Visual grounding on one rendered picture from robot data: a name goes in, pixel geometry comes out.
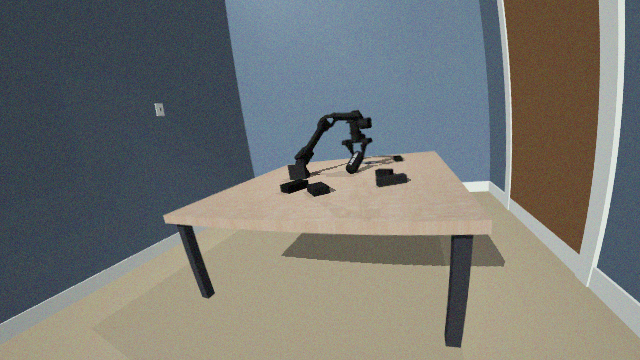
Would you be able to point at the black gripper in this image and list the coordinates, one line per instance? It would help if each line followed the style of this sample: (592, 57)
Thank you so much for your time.
(356, 136)

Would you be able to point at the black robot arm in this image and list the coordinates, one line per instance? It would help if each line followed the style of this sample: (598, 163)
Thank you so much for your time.
(355, 119)

